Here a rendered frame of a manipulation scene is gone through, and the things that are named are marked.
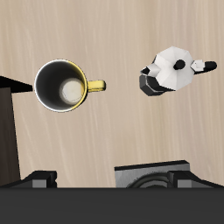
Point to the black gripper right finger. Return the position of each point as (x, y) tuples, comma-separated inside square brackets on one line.
[(180, 178)]

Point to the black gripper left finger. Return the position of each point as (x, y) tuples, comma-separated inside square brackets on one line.
[(42, 177)]

